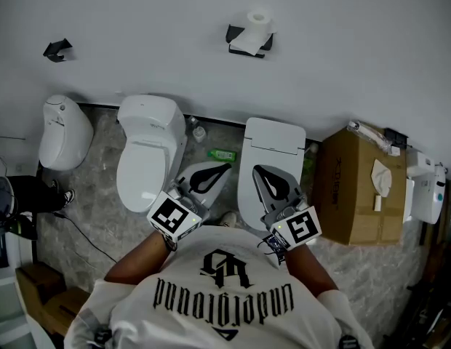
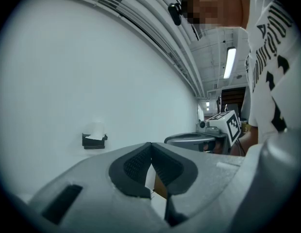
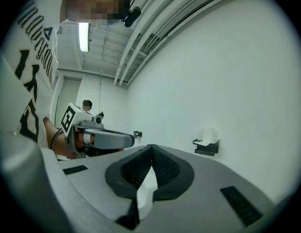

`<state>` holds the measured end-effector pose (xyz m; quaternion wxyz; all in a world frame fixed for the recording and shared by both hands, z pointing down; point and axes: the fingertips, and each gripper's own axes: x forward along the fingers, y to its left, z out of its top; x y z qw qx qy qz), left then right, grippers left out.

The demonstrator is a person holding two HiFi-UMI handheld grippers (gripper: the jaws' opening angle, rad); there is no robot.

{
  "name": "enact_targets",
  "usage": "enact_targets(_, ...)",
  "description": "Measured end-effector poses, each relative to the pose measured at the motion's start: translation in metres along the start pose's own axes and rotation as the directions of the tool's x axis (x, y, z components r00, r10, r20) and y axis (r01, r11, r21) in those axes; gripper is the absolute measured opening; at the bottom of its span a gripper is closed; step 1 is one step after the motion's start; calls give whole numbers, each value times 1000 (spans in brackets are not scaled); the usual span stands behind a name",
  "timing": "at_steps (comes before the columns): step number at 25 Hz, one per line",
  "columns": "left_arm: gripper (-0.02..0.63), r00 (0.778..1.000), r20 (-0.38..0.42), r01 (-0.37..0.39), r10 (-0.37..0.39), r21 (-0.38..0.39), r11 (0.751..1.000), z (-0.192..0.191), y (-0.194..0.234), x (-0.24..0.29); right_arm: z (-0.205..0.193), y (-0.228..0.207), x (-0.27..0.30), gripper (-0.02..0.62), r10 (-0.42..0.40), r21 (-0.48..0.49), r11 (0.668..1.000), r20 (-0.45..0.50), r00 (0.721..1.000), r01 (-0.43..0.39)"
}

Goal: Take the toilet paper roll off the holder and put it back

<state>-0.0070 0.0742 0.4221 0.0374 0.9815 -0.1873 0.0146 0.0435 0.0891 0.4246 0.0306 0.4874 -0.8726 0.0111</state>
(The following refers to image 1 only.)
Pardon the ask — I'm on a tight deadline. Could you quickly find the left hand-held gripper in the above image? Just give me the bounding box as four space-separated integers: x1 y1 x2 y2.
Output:
147 161 233 242

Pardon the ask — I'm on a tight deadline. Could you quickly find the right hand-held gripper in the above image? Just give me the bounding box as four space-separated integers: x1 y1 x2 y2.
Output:
252 164 323 251

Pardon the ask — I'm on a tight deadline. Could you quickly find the white toilet paper roll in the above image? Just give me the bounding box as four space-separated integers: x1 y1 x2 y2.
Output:
231 8 274 56

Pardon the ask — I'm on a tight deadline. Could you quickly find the person's left forearm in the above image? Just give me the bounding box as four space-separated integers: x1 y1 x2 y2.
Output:
104 230 175 286

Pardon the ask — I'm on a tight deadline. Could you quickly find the person's right forearm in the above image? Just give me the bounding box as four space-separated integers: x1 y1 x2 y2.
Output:
283 244 339 300

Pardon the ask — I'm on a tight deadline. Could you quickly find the square white smart toilet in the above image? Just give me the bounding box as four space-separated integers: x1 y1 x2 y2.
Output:
236 117 307 232

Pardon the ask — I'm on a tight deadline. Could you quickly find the rounded white toilet with tank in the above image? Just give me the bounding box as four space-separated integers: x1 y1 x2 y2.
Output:
116 94 188 216

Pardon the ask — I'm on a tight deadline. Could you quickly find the egg-shaped white toilet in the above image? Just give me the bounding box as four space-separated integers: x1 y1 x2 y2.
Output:
38 94 95 172

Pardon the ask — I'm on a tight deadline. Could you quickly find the white toilet with teal button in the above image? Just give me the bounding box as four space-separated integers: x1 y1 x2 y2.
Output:
410 164 448 225

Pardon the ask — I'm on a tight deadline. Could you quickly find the green plastic bottle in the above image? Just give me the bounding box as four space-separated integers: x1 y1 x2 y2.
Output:
207 148 237 161

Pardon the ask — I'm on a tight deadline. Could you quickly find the blue wrist circuit board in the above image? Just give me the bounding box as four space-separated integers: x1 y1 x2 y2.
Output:
257 233 287 265

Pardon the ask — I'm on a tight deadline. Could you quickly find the large cardboard box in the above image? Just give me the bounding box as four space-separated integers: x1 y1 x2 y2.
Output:
311 126 408 246

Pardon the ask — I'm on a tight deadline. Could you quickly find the crumpled beige cloth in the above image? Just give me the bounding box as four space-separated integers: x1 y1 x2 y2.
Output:
370 158 393 198

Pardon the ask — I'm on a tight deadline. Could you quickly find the plastic-wrapped faucet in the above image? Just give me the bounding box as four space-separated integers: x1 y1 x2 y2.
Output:
347 120 394 154

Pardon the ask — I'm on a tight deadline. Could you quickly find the black metal rack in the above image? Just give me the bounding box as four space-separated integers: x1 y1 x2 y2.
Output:
383 127 409 148

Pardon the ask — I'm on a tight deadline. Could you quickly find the person's white printed t-shirt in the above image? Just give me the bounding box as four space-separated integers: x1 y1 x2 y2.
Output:
63 225 375 349

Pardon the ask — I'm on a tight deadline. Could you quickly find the dark brown cardboard box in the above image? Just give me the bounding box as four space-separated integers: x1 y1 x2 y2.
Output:
15 263 66 323

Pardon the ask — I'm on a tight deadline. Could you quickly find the black wrist strap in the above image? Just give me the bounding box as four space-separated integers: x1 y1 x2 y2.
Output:
161 233 178 252

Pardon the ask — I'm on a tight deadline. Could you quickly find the black floor cable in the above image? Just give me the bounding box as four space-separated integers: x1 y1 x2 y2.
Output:
52 211 119 265

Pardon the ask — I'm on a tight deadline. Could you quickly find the black wall paper holder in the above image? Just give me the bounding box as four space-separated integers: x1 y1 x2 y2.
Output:
226 23 276 60

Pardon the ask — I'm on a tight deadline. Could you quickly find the empty black wall holder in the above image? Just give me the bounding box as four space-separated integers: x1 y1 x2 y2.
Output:
42 37 73 63

